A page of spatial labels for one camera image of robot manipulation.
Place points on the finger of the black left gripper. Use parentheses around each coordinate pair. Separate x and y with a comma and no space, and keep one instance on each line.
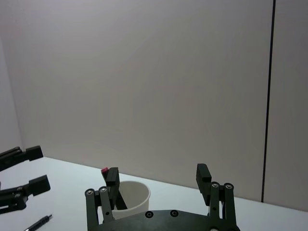
(39,185)
(33,152)

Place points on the black pen with silver tip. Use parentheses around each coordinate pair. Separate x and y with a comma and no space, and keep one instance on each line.
(39,221)

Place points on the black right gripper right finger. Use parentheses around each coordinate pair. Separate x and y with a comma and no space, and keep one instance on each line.
(203,183)

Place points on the black pen with pink cap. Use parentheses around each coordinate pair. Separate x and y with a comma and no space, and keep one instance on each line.
(121,201)

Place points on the white paper cup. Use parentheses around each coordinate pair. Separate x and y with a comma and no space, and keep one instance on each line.
(140,197)

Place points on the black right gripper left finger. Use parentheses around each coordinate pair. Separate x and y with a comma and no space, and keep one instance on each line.
(112,179)

